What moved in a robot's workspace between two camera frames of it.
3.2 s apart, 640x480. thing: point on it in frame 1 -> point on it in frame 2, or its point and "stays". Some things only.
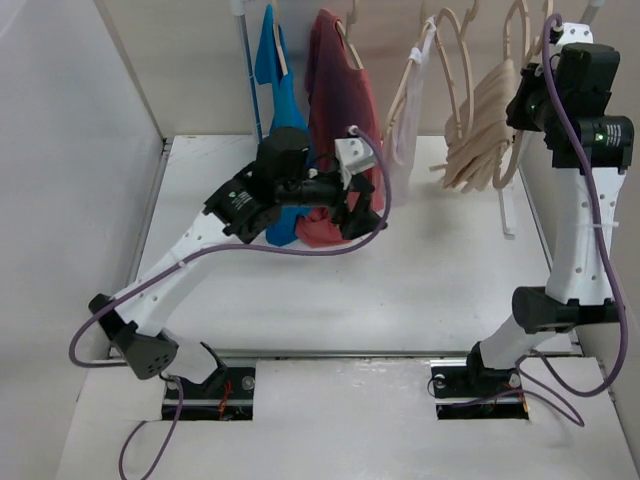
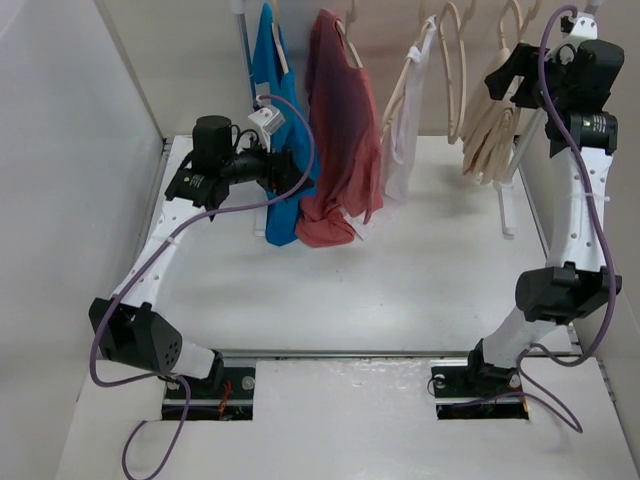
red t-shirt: x=342 y=127 stays
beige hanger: x=496 y=180 -> x=512 y=23
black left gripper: x=361 y=216 -> x=279 y=170
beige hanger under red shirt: x=351 y=18 stays
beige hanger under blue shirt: x=275 y=25 stays
